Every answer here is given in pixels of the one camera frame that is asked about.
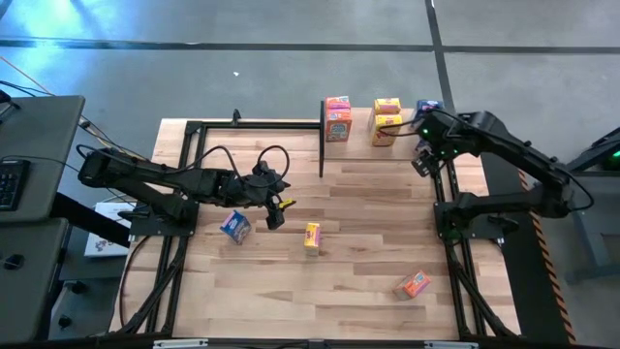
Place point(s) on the black mat hazard-striped edge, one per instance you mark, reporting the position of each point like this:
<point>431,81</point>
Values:
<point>525,300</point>

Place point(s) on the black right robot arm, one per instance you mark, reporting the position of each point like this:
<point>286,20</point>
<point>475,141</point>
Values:
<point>513,151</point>

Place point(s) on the black caster wheel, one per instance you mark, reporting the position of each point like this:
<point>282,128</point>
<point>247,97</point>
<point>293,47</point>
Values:
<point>77,287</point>
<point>64,321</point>

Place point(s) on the black device green light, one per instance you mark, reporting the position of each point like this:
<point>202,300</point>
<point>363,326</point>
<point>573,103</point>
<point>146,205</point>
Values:
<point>611,162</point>

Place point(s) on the black aluminium frame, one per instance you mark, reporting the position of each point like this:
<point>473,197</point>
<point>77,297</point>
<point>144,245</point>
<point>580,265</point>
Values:
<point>145,231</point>
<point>491,235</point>

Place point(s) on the silver metal bracket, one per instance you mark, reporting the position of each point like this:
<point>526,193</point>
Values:
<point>180,343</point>
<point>450,345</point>

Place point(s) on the black desk support beam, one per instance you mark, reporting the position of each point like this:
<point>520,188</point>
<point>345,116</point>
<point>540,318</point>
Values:
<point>87,220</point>

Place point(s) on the yellow tape tag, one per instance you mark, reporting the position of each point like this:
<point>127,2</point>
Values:
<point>288,203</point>

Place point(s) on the white printed box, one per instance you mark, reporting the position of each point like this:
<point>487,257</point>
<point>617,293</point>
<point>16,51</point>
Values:
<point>104,244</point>

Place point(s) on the yellow Corn Pops cereal box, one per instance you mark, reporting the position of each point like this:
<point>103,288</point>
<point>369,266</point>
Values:
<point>387,105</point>
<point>387,141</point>
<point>312,235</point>

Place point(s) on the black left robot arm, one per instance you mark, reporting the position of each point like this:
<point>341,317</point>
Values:
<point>145,173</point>

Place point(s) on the blue Frosted Flakes cereal box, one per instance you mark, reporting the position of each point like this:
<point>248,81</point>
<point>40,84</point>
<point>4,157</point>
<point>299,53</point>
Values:
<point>420,145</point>
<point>428,104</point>
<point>236,227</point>

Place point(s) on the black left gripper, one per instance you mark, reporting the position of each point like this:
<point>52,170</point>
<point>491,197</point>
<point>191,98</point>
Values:
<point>247,190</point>

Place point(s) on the grey metal cart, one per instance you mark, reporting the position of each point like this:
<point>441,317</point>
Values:
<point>588,232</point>

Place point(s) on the grey desk top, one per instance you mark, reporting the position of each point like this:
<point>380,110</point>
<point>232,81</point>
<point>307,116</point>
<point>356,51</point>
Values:
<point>48,131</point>
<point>29,300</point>

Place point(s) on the black backlit keyboard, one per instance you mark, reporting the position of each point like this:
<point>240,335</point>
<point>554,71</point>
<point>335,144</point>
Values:
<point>12,186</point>

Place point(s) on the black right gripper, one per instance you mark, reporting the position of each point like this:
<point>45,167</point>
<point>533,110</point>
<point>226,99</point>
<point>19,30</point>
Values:
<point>445,136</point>

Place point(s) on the orange Mini-Wheats cereal box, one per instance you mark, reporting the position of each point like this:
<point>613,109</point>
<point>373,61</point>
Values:
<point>337,103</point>
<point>414,283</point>
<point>338,128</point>

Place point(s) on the black computer mouse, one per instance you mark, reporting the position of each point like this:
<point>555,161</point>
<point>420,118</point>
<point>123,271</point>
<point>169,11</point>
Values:
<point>13,262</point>

